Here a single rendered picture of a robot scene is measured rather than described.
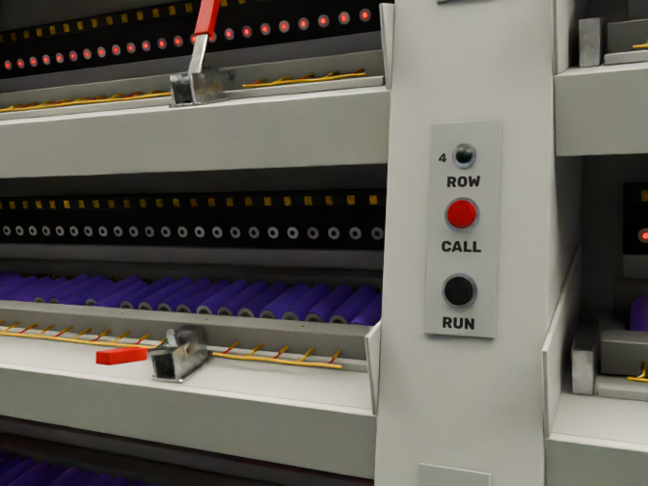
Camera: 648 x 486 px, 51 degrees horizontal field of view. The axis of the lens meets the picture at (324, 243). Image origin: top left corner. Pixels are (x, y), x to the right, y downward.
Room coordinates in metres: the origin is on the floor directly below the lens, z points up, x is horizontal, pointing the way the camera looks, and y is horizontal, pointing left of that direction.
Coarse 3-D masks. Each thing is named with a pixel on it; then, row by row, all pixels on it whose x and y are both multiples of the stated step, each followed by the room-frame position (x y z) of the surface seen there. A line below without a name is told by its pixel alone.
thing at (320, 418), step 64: (0, 256) 0.79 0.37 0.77; (64, 256) 0.74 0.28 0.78; (128, 256) 0.70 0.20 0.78; (192, 256) 0.67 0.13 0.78; (256, 256) 0.64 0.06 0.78; (320, 256) 0.61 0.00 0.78; (0, 384) 0.55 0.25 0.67; (64, 384) 0.52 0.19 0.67; (128, 384) 0.49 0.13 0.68; (192, 384) 0.47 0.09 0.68; (256, 384) 0.46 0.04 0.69; (320, 384) 0.45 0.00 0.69; (256, 448) 0.46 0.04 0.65; (320, 448) 0.43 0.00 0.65
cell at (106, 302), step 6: (138, 282) 0.65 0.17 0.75; (144, 282) 0.65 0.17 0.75; (126, 288) 0.63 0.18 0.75; (132, 288) 0.63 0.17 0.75; (138, 288) 0.64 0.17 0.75; (114, 294) 0.62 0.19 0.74; (120, 294) 0.62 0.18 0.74; (126, 294) 0.62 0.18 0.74; (102, 300) 0.61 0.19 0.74; (108, 300) 0.61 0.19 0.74; (114, 300) 0.61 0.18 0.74; (120, 300) 0.61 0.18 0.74; (96, 306) 0.60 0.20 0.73; (102, 306) 0.60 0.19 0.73; (108, 306) 0.60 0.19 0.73; (114, 306) 0.61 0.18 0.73
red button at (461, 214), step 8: (448, 208) 0.38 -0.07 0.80; (456, 208) 0.38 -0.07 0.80; (464, 208) 0.38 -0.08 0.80; (472, 208) 0.38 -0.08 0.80; (448, 216) 0.38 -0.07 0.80; (456, 216) 0.38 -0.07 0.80; (464, 216) 0.38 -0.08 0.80; (472, 216) 0.38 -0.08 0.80; (456, 224) 0.38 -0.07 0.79; (464, 224) 0.38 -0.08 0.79
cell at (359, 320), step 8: (376, 296) 0.54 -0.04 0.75; (368, 304) 0.52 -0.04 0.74; (376, 304) 0.52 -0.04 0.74; (360, 312) 0.51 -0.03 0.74; (368, 312) 0.51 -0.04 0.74; (376, 312) 0.51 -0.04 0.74; (352, 320) 0.50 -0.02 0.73; (360, 320) 0.49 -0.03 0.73; (368, 320) 0.50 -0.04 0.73; (376, 320) 0.51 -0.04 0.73
